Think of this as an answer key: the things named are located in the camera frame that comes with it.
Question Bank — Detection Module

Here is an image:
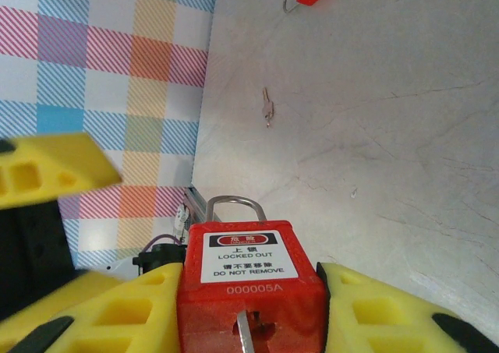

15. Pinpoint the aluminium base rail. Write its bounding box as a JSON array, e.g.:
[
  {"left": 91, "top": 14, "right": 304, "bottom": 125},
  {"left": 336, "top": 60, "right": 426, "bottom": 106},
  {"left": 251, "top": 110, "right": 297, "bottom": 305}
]
[{"left": 182, "top": 185, "right": 223, "bottom": 231}]

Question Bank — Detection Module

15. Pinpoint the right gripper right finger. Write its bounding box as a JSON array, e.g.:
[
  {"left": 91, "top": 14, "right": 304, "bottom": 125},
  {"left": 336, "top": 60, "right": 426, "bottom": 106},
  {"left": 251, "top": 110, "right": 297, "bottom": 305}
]
[{"left": 316, "top": 261, "right": 499, "bottom": 353}]

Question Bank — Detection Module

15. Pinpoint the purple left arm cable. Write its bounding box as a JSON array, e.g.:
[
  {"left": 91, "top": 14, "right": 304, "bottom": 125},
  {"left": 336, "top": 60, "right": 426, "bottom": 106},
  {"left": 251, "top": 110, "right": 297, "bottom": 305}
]
[{"left": 146, "top": 234, "right": 184, "bottom": 249}]

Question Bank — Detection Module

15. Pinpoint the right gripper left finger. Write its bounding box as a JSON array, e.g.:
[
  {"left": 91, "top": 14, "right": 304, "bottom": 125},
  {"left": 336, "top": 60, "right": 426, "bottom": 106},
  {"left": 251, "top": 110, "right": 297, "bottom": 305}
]
[{"left": 0, "top": 262, "right": 185, "bottom": 353}]

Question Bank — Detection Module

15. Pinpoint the small silver key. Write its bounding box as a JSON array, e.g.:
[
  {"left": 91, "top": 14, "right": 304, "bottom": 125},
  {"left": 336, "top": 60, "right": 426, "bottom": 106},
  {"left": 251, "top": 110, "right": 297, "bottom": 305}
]
[
  {"left": 260, "top": 86, "right": 277, "bottom": 129},
  {"left": 233, "top": 309, "right": 260, "bottom": 353}
]

